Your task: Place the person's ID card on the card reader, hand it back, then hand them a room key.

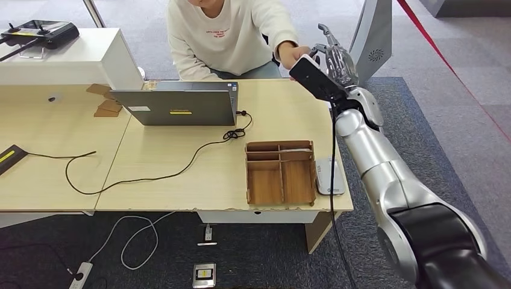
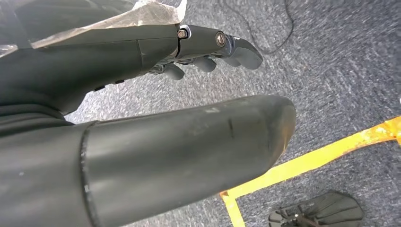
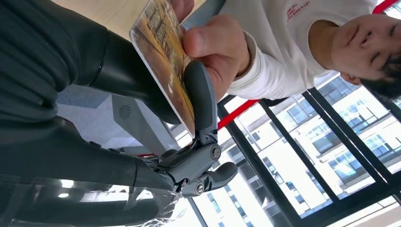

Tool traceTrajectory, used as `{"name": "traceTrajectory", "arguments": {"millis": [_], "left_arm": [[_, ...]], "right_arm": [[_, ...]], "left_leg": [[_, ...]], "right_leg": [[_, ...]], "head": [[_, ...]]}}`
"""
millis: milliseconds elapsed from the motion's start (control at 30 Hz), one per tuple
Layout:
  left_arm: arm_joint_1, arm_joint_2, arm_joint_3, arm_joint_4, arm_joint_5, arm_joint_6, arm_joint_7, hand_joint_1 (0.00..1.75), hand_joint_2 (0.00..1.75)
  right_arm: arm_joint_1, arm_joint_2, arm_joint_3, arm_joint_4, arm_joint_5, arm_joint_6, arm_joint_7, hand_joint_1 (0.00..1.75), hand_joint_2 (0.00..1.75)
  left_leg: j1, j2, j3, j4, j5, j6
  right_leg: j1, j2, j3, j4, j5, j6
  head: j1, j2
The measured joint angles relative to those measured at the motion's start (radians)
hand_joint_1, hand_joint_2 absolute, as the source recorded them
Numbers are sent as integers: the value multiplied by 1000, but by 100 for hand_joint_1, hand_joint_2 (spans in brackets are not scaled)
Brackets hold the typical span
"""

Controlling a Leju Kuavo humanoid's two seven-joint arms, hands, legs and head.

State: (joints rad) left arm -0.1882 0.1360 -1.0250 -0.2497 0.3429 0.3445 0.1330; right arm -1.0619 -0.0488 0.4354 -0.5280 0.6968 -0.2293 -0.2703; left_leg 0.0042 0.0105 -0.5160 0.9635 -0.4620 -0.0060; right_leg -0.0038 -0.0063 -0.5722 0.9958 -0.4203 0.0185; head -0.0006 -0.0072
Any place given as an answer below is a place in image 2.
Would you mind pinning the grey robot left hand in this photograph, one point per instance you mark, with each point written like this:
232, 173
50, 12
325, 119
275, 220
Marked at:
156, 163

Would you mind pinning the short yellow floor tape strip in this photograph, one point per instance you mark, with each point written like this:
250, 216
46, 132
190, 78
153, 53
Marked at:
233, 213

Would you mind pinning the clear plastic wrap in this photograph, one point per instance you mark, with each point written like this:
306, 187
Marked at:
147, 14

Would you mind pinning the long yellow floor tape strip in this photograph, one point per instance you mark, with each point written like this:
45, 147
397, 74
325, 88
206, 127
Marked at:
313, 159

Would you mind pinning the black ribbed plastic foot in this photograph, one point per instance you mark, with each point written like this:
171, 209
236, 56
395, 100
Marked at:
325, 211

